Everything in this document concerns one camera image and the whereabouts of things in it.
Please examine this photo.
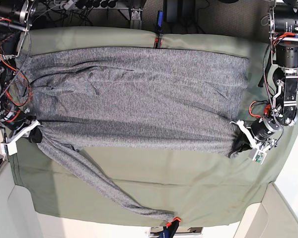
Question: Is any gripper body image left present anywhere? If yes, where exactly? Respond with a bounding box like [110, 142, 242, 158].
[0, 109, 41, 144]

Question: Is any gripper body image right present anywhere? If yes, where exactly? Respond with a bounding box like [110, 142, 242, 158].
[230, 117, 283, 150]

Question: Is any grey long-sleeve T-shirt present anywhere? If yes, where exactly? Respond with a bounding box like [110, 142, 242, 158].
[16, 47, 249, 221]

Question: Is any green table cloth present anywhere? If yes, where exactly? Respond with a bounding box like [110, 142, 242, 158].
[9, 27, 298, 227]

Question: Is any orange black clamp bottom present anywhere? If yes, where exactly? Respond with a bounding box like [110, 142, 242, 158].
[159, 217, 181, 238]

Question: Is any orange black clamp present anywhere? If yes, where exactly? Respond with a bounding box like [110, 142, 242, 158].
[154, 33, 163, 49]
[159, 217, 181, 238]

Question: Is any white power strip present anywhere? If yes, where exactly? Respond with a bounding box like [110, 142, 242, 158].
[53, 0, 76, 10]

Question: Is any orange black clamp centre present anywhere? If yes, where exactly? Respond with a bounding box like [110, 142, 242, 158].
[154, 33, 163, 49]

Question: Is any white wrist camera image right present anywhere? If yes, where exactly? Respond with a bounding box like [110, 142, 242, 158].
[248, 148, 267, 165]

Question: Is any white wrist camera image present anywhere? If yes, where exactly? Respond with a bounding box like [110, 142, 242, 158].
[0, 142, 17, 156]
[248, 148, 267, 165]

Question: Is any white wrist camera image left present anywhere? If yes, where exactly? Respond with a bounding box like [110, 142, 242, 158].
[0, 142, 17, 156]

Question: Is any blue clamp handle centre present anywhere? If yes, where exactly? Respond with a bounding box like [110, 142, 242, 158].
[155, 10, 163, 34]

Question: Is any metal table bracket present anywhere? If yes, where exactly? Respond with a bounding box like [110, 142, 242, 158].
[130, 9, 143, 30]

